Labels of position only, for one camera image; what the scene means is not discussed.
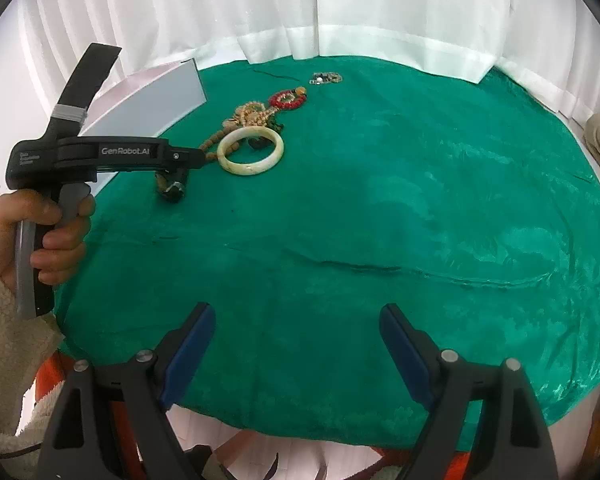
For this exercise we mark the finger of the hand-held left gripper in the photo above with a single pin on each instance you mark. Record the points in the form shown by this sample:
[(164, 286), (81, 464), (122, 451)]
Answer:
[(174, 187)]

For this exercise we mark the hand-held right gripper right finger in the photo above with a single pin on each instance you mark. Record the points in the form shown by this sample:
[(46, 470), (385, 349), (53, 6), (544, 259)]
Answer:
[(405, 355)]

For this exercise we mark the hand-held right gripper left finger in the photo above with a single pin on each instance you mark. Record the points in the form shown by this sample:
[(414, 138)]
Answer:
[(191, 355)]

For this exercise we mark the white jewelry box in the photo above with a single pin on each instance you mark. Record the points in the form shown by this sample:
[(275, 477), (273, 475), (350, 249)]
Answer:
[(145, 110)]

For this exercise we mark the person's left forearm fleece sleeve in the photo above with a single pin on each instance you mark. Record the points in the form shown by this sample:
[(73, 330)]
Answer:
[(5, 350)]

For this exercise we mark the person's left hand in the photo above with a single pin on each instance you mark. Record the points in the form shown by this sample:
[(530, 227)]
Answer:
[(10, 220)]

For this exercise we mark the dark green tassel pendant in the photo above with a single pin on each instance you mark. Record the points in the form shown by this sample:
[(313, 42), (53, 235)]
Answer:
[(260, 144)]

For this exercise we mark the pale jade bangle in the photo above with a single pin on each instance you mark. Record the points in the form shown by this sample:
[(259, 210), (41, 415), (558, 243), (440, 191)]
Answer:
[(278, 149)]

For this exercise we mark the green velvet tablecloth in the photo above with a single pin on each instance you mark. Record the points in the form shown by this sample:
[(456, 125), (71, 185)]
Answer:
[(380, 210)]

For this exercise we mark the thin black thread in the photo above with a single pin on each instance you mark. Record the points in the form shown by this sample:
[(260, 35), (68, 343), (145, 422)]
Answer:
[(280, 76)]

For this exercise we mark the white curtain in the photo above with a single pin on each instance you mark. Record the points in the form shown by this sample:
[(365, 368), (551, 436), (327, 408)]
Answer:
[(280, 0)]

